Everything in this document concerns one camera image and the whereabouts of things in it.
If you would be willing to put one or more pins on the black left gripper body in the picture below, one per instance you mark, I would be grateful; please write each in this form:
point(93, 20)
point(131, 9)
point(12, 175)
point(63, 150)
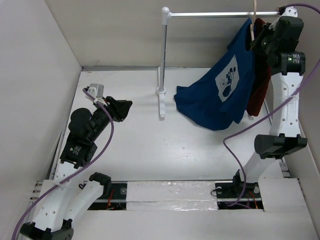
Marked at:
point(102, 119)

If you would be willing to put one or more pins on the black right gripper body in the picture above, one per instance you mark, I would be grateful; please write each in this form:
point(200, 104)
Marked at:
point(266, 42)

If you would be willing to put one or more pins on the wooden hanger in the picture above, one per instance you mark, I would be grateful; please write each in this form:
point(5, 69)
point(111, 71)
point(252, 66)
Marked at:
point(254, 20)

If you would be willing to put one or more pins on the blue printed t-shirt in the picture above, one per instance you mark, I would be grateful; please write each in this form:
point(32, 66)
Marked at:
point(220, 97)

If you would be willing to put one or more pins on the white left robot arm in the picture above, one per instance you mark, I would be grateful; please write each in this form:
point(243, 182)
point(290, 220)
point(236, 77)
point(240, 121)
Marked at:
point(67, 200)

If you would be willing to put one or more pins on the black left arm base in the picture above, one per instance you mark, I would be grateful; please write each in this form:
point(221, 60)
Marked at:
point(116, 201)

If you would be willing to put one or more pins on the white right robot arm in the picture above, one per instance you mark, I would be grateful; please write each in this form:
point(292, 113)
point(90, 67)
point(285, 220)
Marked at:
point(284, 138)

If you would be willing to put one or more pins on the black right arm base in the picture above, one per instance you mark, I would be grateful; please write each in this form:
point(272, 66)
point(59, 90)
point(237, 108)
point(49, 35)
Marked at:
point(229, 196)

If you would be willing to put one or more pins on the dark red t-shirt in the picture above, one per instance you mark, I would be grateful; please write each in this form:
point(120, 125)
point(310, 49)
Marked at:
point(260, 84)

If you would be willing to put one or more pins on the white clothes rack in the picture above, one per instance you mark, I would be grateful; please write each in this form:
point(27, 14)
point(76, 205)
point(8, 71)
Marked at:
point(166, 15)

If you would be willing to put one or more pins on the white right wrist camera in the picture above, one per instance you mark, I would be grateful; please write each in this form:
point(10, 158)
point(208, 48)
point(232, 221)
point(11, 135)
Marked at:
point(287, 11)

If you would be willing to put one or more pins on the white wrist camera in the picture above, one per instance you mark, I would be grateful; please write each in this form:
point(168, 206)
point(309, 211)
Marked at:
point(287, 11)
point(96, 90)

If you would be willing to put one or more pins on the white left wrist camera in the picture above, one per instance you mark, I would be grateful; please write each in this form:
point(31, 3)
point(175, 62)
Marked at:
point(96, 90)

